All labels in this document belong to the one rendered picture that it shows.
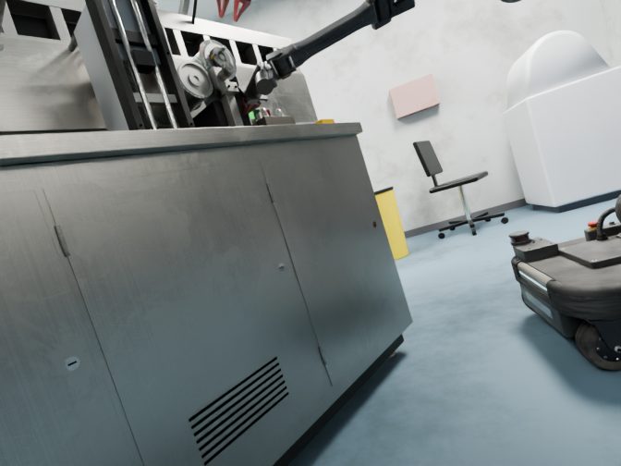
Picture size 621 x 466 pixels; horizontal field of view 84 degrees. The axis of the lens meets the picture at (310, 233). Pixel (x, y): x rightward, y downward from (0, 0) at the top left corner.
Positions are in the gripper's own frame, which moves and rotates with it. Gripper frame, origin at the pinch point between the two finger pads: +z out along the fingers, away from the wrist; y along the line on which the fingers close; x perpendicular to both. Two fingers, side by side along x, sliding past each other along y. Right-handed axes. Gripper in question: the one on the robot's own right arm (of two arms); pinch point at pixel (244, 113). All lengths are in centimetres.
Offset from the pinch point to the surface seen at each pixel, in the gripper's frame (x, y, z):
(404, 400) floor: -112, -6, 16
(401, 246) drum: -58, 179, 91
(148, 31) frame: 9.7, -36.1, -18.7
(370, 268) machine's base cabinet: -74, 9, 6
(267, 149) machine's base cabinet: -33.5, -21.2, -14.5
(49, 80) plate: 35, -51, 16
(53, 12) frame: 57, -43, 5
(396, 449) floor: -116, -25, 10
